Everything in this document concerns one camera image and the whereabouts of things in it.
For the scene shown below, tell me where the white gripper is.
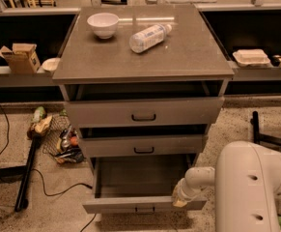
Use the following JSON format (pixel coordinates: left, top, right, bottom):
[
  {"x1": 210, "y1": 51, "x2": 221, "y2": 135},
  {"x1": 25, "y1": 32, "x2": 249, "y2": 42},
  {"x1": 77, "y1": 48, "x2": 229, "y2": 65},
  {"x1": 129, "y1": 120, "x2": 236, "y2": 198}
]
[{"x1": 172, "y1": 178, "x2": 200, "y2": 208}]

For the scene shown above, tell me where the grey bottom drawer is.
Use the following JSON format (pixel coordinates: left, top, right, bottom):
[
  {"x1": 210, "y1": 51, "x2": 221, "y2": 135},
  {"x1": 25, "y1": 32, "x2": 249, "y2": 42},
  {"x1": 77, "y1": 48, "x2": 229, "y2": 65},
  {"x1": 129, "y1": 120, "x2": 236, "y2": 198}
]
[{"x1": 83, "y1": 154, "x2": 196, "y2": 214}]

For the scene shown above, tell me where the grey drawer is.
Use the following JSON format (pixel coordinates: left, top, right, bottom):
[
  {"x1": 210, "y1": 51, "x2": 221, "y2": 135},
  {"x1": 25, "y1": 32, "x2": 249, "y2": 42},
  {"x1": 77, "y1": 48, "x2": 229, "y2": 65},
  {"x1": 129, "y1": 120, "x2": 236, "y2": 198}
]
[
  {"x1": 83, "y1": 154, "x2": 196, "y2": 214},
  {"x1": 65, "y1": 98, "x2": 224, "y2": 128},
  {"x1": 79, "y1": 134, "x2": 208, "y2": 158}
]

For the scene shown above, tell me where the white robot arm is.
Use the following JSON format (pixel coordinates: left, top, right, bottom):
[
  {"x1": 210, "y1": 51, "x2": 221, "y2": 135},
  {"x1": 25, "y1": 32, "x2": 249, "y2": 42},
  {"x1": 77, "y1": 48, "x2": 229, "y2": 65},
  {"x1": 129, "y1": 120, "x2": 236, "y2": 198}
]
[{"x1": 173, "y1": 141, "x2": 281, "y2": 232}]

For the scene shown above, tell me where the grey top drawer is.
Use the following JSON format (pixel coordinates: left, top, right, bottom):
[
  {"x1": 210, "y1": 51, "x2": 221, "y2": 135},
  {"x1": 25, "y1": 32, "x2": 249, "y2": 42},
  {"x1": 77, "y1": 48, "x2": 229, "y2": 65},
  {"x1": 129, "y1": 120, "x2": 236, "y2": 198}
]
[{"x1": 65, "y1": 98, "x2": 224, "y2": 128}]

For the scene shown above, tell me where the grey middle drawer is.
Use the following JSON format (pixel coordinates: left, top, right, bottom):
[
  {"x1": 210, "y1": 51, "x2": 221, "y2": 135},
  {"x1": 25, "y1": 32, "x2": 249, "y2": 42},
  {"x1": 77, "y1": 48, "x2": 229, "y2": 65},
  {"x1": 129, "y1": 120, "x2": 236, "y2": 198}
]
[{"x1": 79, "y1": 134, "x2": 208, "y2": 158}]

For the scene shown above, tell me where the grey drawer cabinet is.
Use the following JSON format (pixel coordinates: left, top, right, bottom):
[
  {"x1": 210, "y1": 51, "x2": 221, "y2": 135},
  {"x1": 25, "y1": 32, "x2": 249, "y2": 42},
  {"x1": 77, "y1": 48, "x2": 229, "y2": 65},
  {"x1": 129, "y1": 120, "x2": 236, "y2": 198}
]
[{"x1": 51, "y1": 4, "x2": 235, "y2": 169}]

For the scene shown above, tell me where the open cardboard box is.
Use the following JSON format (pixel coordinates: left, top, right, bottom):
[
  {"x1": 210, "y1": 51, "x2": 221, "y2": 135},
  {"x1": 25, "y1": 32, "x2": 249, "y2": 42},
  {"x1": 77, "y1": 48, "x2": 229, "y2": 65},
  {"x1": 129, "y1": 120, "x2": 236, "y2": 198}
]
[{"x1": 0, "y1": 43, "x2": 41, "y2": 74}]

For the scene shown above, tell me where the black right table leg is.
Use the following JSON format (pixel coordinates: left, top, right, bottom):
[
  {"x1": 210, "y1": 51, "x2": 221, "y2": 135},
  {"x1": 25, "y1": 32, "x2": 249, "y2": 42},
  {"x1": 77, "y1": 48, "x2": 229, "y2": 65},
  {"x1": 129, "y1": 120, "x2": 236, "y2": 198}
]
[{"x1": 250, "y1": 111, "x2": 281, "y2": 147}]

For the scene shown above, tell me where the black table leg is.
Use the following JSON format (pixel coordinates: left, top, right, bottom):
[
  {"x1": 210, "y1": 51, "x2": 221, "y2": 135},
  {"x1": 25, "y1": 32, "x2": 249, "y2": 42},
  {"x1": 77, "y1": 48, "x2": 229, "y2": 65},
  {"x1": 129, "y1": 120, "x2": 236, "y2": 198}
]
[
  {"x1": 0, "y1": 138, "x2": 41, "y2": 212},
  {"x1": 250, "y1": 111, "x2": 281, "y2": 147}
]

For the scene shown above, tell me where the brown crumpled bag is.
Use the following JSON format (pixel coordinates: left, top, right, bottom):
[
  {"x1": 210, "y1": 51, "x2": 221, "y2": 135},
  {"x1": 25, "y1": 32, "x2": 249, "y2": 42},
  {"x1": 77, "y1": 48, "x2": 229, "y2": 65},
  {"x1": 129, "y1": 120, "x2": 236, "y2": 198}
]
[{"x1": 27, "y1": 116, "x2": 52, "y2": 139}]

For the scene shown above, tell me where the black left table leg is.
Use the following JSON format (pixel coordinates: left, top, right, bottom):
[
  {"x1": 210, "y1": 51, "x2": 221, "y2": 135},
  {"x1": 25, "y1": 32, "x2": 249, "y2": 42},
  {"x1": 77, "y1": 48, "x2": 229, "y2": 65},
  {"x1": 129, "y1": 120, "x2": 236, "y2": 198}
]
[{"x1": 0, "y1": 138, "x2": 41, "y2": 212}]

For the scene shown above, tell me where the white foam takeout container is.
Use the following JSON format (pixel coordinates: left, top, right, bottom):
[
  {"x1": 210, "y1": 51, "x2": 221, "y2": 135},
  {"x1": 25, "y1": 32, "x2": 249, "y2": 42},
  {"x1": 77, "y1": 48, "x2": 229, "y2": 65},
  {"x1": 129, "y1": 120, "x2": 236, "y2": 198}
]
[{"x1": 233, "y1": 49, "x2": 270, "y2": 67}]

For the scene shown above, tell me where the green bottle on floor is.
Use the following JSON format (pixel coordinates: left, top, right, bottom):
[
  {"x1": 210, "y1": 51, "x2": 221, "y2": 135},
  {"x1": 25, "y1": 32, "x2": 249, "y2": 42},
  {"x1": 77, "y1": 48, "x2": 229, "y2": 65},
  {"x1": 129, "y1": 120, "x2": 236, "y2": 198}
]
[{"x1": 32, "y1": 106, "x2": 46, "y2": 123}]

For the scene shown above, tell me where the clear plastic bottle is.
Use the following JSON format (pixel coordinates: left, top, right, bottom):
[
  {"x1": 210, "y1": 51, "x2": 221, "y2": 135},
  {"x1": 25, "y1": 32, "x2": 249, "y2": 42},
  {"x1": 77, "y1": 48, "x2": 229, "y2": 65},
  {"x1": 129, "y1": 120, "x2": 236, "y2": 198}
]
[{"x1": 129, "y1": 24, "x2": 172, "y2": 53}]

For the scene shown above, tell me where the small dark round object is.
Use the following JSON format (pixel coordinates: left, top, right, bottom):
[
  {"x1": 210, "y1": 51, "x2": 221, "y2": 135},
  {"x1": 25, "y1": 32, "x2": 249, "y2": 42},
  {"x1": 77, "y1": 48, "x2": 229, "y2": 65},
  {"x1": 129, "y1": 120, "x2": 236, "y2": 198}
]
[{"x1": 270, "y1": 55, "x2": 281, "y2": 67}]

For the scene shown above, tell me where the small white dish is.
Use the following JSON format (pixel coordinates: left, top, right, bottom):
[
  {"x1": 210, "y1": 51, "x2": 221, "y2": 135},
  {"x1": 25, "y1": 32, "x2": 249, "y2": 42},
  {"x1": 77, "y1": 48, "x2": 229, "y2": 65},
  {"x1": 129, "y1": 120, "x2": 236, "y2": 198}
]
[{"x1": 42, "y1": 58, "x2": 60, "y2": 73}]

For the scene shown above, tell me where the white bowl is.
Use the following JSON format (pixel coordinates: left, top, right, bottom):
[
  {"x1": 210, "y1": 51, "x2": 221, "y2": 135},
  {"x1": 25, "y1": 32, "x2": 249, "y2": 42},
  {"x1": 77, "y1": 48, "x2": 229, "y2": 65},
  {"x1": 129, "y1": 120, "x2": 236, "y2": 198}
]
[{"x1": 87, "y1": 13, "x2": 119, "y2": 39}]

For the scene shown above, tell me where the wire basket with utensils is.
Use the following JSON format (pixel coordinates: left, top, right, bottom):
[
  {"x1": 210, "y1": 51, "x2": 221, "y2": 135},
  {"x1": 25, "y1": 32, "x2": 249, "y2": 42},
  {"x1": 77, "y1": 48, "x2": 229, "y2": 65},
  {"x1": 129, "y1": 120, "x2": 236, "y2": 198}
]
[{"x1": 42, "y1": 112, "x2": 84, "y2": 164}]

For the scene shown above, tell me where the black power cable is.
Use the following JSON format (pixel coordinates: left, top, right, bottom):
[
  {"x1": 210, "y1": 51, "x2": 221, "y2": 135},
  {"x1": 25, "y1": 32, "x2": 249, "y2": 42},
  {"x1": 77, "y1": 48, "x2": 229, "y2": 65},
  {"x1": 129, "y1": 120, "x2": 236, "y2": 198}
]
[{"x1": 0, "y1": 81, "x2": 98, "y2": 232}]

